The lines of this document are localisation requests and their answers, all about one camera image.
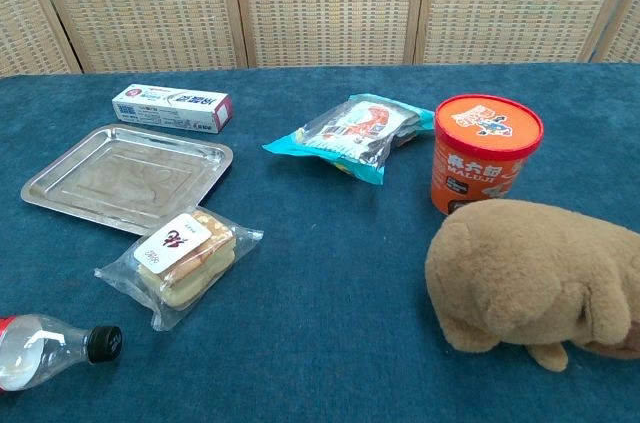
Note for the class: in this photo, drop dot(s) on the clear plastic bottle, black cap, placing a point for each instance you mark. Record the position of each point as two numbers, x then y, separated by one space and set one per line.
40 348

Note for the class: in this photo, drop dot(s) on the small snack packet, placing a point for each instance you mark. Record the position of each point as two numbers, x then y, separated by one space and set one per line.
185 258

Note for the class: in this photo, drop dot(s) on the brown plush toy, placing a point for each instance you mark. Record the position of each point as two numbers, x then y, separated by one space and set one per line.
530 273

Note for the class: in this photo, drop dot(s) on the teal snack bag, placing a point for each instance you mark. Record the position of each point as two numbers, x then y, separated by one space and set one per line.
350 138

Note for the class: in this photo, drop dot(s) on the woven rattan folding screen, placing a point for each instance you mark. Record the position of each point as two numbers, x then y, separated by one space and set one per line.
325 3

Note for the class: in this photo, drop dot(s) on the metal tray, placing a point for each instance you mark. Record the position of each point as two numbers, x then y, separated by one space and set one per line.
125 175

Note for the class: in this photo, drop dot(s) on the orange instant noodle cup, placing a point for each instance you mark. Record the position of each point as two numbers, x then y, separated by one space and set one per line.
480 153

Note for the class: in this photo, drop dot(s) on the white toothpaste box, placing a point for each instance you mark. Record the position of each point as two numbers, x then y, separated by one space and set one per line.
170 108

